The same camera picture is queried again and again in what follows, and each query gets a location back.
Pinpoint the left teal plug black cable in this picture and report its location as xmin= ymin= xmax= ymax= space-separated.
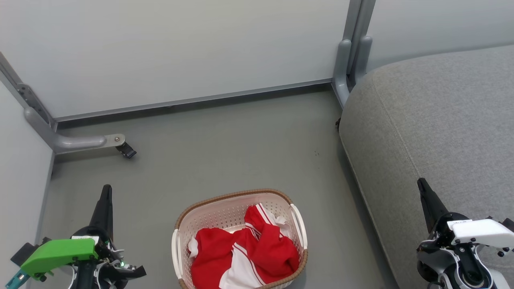
xmin=5 ymin=269 xmax=31 ymax=289

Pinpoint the white laundry basket brown rim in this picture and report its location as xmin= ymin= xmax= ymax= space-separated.
xmin=171 ymin=189 xmax=308 ymax=289

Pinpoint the grey metal partition post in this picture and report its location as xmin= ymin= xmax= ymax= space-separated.
xmin=332 ymin=0 xmax=377 ymax=109

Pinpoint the red and white garment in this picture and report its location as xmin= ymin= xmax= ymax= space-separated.
xmin=188 ymin=203 xmax=300 ymax=289

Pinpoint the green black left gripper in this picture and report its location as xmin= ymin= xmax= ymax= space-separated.
xmin=19 ymin=184 xmax=147 ymax=289

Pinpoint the black caster wheel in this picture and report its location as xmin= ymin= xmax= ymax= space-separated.
xmin=116 ymin=142 xmax=137 ymax=159

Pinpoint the grey metal partition foot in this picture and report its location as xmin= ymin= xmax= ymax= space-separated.
xmin=0 ymin=52 xmax=126 ymax=155

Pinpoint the grey fabric sofa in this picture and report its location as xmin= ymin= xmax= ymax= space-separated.
xmin=339 ymin=44 xmax=514 ymax=289

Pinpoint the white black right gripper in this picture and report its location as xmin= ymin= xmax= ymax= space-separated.
xmin=416 ymin=178 xmax=514 ymax=289

